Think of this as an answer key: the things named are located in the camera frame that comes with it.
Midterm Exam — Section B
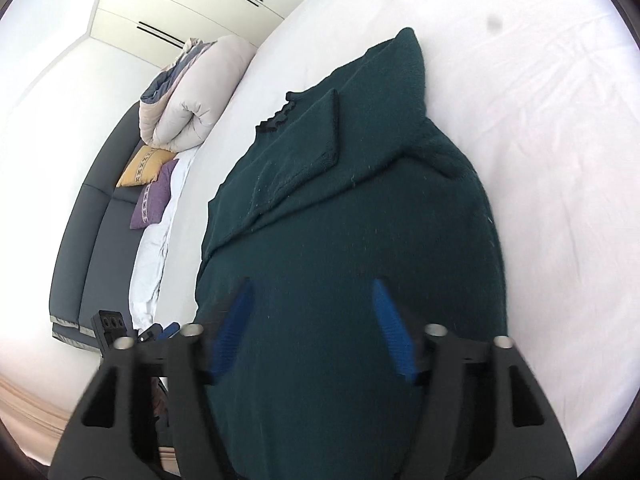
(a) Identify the bed with white sheet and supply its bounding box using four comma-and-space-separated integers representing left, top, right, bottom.
127, 0, 640, 480

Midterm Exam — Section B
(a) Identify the yellow patterned pillow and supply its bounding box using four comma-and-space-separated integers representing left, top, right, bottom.
115, 145, 176, 189

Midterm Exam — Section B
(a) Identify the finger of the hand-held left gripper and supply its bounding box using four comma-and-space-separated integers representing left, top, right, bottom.
137, 322, 182, 345

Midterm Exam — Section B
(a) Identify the white pillow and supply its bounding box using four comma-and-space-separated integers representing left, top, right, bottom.
128, 147, 202, 329

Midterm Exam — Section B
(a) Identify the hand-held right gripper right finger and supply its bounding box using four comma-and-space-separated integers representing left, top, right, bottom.
372, 278, 577, 480

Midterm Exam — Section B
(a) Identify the folded beige duvet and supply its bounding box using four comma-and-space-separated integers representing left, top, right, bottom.
138, 35, 259, 154

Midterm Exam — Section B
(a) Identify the dark green knit sweater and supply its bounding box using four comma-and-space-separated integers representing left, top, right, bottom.
192, 26, 509, 480

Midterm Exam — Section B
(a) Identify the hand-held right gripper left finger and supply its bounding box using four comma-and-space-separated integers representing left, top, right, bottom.
47, 277, 257, 480

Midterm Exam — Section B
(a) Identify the purple patterned pillow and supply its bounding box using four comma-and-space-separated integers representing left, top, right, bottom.
129, 158, 180, 230

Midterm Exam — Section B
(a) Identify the cream wardrobe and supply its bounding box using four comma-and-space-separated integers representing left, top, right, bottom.
89, 0, 347, 69

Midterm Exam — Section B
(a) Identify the dark grey padded headboard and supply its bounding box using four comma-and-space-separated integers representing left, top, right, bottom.
48, 102, 152, 357

